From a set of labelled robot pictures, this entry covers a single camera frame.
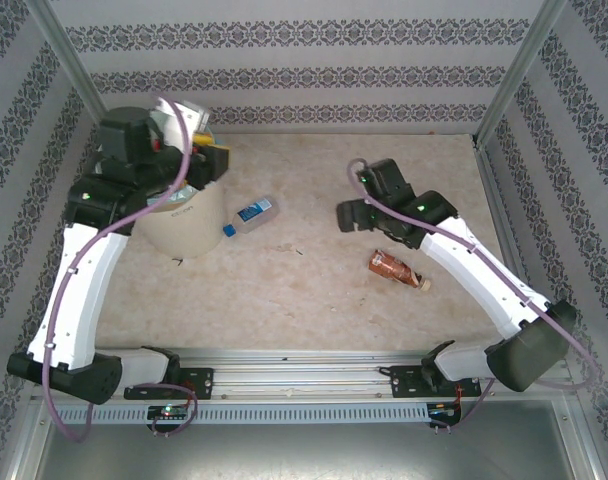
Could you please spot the clear bottle blue cap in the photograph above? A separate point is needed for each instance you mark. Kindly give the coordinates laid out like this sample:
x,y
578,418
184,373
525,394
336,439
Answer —
x,y
254,212

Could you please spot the aluminium frame post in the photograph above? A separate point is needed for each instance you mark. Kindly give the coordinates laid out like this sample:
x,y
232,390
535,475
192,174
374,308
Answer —
x,y
521,65
69,55

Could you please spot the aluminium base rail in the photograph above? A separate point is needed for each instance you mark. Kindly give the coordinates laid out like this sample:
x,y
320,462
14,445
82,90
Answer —
x,y
304,380

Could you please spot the aluminium table side rail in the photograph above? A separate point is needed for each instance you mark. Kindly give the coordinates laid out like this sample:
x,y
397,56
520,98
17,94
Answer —
x,y
490,190

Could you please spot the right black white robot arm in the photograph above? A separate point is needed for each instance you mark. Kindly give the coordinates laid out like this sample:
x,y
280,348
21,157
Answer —
x,y
484,280

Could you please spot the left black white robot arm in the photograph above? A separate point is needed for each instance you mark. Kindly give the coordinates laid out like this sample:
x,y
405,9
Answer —
x,y
84,300

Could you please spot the grey metal sheet panel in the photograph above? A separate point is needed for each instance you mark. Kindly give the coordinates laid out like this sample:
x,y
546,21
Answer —
x,y
304,455

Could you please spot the brown chocolate drink bottle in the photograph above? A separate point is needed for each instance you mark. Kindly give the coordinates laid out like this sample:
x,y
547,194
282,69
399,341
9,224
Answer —
x,y
391,267

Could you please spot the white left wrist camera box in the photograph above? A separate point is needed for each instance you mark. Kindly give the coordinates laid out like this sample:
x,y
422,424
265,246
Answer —
x,y
194,115

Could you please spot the cream plastic waste bin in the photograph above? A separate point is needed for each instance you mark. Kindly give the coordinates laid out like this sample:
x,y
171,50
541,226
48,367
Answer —
x,y
184,230

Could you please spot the controller board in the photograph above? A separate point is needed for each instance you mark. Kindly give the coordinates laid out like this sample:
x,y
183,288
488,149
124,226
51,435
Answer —
x,y
169,411
444,411

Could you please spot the left controller board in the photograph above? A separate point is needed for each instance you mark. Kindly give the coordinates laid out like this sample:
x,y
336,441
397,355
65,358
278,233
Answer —
x,y
169,411

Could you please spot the right controller board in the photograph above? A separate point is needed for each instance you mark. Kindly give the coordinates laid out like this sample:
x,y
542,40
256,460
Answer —
x,y
444,411

